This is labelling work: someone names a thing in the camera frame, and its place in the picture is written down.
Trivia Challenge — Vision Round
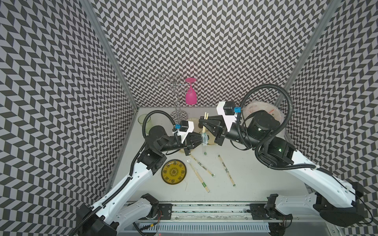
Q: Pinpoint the clear plastic chopstick wrapper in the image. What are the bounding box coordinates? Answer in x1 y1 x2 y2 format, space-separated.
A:
201 132 208 156

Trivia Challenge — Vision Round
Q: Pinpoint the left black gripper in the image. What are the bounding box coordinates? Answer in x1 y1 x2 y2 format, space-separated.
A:
158 130 208 155

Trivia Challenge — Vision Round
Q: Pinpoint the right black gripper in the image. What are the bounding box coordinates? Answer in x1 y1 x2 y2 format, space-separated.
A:
200 112 263 148

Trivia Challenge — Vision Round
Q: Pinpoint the white trash bucket with bag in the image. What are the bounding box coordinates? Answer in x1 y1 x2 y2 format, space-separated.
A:
242 100 284 124

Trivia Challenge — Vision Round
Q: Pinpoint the pink plastic wine glass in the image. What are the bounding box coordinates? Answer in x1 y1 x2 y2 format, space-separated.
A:
185 78 197 105

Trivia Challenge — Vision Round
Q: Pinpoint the wrapped chopsticks green label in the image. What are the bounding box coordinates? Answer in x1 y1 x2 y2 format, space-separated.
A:
187 160 210 194

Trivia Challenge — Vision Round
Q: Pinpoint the green transparent plastic cup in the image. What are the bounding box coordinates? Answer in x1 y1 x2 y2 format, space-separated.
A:
138 114 153 131

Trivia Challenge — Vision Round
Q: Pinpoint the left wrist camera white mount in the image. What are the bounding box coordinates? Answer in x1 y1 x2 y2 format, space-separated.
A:
175 121 195 143

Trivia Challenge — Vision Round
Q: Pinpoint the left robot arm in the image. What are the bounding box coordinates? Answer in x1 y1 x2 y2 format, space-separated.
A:
69 110 202 236

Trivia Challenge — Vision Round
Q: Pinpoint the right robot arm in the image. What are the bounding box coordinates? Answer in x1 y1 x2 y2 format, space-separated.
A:
199 84 374 227

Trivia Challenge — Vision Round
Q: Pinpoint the yellow green patterned plate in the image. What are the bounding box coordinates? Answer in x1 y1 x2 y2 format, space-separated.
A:
161 159 187 185

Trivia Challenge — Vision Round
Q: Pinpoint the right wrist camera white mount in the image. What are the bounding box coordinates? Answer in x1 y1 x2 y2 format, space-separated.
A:
217 101 242 131

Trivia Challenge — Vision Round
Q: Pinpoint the cream plate right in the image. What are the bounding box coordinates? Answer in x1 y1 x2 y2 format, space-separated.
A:
206 133 216 145

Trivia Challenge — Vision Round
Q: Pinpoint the cream plate with black spot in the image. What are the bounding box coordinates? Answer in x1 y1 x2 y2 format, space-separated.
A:
187 118 202 133

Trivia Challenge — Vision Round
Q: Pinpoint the metal glass holder stand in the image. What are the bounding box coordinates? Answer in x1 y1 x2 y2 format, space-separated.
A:
154 73 188 124

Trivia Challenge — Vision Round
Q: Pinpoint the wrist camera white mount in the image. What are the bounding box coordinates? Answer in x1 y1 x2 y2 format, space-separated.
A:
217 101 242 131
175 121 195 143

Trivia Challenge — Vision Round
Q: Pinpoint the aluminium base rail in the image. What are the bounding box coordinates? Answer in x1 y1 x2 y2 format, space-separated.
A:
118 202 337 236

